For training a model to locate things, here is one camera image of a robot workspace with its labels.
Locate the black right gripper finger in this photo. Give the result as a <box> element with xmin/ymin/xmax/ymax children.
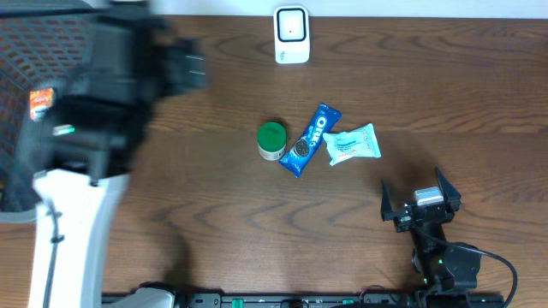
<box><xmin>380</xmin><ymin>181</ymin><xmax>394</xmax><ymax>222</ymax></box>
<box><xmin>435</xmin><ymin>167</ymin><xmax>462</xmax><ymax>212</ymax></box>

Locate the light teal snack packet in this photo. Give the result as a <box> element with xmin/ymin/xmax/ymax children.
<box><xmin>323</xmin><ymin>123</ymin><xmax>382</xmax><ymax>166</ymax></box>

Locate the blue Oreo cookie pack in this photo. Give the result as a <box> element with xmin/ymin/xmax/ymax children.
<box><xmin>279</xmin><ymin>104</ymin><xmax>342</xmax><ymax>178</ymax></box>

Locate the green lid jar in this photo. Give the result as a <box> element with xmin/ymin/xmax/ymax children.
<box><xmin>257</xmin><ymin>121</ymin><xmax>287</xmax><ymax>161</ymax></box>

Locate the orange snack box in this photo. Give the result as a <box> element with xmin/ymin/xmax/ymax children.
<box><xmin>29</xmin><ymin>87</ymin><xmax>56</xmax><ymax>121</ymax></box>

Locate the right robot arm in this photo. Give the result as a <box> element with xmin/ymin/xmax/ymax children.
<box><xmin>380</xmin><ymin>169</ymin><xmax>481</xmax><ymax>307</ymax></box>

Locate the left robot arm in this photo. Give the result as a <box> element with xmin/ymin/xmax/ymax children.
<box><xmin>1</xmin><ymin>1</ymin><xmax>206</xmax><ymax>307</ymax></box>

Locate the white barcode scanner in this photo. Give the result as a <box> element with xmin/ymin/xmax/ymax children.
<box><xmin>273</xmin><ymin>5</ymin><xmax>311</xmax><ymax>65</ymax></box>

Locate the grey plastic mesh basket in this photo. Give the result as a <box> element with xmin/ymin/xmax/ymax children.
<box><xmin>1</xmin><ymin>0</ymin><xmax>97</xmax><ymax>223</ymax></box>

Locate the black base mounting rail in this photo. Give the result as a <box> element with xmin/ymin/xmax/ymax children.
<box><xmin>102</xmin><ymin>291</ymin><xmax>506</xmax><ymax>308</ymax></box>

